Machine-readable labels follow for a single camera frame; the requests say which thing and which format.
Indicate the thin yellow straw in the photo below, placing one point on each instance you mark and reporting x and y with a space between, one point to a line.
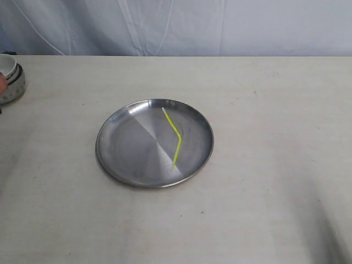
176 154

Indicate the round stainless steel plate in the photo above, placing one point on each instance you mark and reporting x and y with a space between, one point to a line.
136 144

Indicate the patterned grey outer bowl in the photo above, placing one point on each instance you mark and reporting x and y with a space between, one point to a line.
16 87

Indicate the white ceramic inner bowl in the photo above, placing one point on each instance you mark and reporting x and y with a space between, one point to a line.
8 66

